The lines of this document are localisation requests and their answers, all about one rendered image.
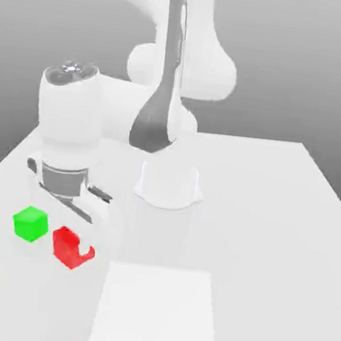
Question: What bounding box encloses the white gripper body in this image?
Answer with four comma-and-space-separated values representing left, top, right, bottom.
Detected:
26, 180, 122, 249

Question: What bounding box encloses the small red cube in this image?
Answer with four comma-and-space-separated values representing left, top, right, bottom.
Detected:
49, 224, 99, 273

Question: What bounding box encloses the small green cube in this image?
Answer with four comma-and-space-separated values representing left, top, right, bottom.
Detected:
10, 204, 51, 245

